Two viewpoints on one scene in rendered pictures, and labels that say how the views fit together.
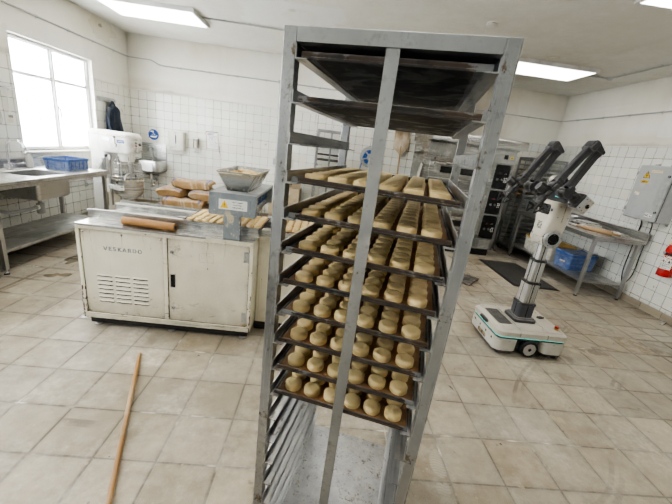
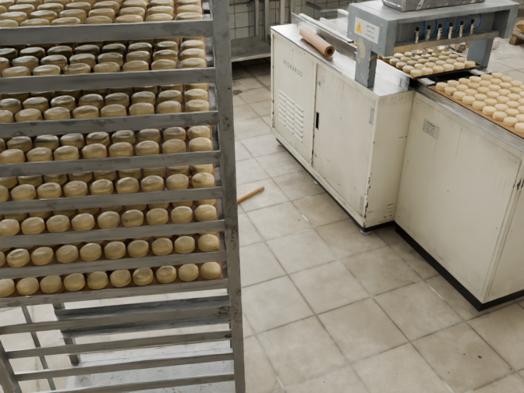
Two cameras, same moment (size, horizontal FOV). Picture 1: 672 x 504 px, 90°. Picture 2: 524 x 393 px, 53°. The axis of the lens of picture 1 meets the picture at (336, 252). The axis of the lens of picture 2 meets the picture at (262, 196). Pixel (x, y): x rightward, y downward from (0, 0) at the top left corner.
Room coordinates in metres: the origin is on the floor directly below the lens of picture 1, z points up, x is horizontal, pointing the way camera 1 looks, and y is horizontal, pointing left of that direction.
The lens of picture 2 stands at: (1.10, -1.35, 1.76)
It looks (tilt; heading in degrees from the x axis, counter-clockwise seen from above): 33 degrees down; 71
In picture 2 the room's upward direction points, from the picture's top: 1 degrees counter-clockwise
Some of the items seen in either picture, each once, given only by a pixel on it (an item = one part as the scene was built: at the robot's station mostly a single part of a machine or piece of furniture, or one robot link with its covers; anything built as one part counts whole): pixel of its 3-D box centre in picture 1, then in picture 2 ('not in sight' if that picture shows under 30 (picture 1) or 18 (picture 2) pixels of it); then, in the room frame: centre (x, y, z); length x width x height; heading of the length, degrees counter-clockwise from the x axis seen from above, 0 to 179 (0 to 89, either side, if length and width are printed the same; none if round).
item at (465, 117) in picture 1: (396, 121); not in sight; (1.08, -0.13, 1.68); 0.60 x 0.40 x 0.02; 167
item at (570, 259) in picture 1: (574, 259); not in sight; (5.07, -3.69, 0.36); 0.47 x 0.38 x 0.26; 95
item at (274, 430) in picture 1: (304, 376); not in sight; (1.13, 0.06, 0.69); 0.64 x 0.03 x 0.03; 167
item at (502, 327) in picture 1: (517, 319); not in sight; (2.90, -1.79, 0.24); 0.68 x 0.53 x 0.41; 94
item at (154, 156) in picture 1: (155, 159); not in sight; (6.37, 3.59, 0.93); 0.99 x 0.38 x 1.09; 94
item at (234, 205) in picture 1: (244, 208); (427, 40); (2.68, 0.79, 1.01); 0.72 x 0.33 x 0.34; 3
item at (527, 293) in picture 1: (525, 299); not in sight; (2.90, -1.80, 0.45); 0.13 x 0.13 x 0.40; 4
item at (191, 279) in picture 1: (186, 269); (364, 115); (2.65, 1.26, 0.42); 1.28 x 0.72 x 0.84; 93
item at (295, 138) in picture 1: (331, 143); not in sight; (1.13, 0.06, 1.59); 0.64 x 0.03 x 0.03; 167
